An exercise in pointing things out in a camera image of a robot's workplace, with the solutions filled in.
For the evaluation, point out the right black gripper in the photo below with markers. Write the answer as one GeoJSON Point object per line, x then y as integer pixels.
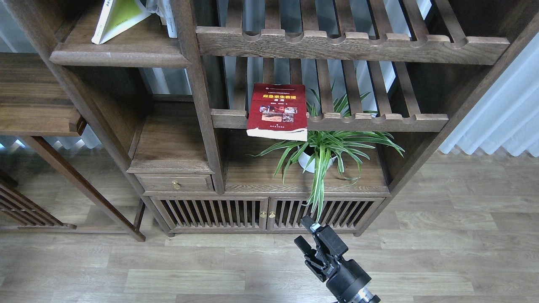
{"type": "Point", "coordinates": [345, 279]}

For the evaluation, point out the red book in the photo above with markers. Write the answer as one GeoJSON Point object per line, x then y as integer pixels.
{"type": "Point", "coordinates": [278, 112]}

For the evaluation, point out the yellow-green book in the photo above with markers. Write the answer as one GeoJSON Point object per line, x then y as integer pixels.
{"type": "Point", "coordinates": [118, 16]}

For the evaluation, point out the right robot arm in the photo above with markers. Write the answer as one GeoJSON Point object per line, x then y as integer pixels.
{"type": "Point", "coordinates": [346, 280]}

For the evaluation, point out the white plant pot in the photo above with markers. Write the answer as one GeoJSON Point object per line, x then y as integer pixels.
{"type": "Point", "coordinates": [305, 156]}

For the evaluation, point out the green spider plant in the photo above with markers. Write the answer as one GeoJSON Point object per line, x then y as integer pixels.
{"type": "Point", "coordinates": [340, 142]}

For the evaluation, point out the dark wooden bookshelf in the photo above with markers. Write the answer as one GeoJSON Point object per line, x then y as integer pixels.
{"type": "Point", "coordinates": [177, 109]}

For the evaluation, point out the brass drawer knob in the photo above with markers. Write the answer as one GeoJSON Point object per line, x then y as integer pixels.
{"type": "Point", "coordinates": [175, 185]}

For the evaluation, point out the white curtain right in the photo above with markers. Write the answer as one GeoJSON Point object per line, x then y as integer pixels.
{"type": "Point", "coordinates": [507, 116]}

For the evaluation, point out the plastic-wrapped white book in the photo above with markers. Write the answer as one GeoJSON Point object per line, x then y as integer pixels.
{"type": "Point", "coordinates": [163, 9]}

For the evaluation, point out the wooden side table left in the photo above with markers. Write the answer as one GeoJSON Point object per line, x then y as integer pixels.
{"type": "Point", "coordinates": [33, 107]}

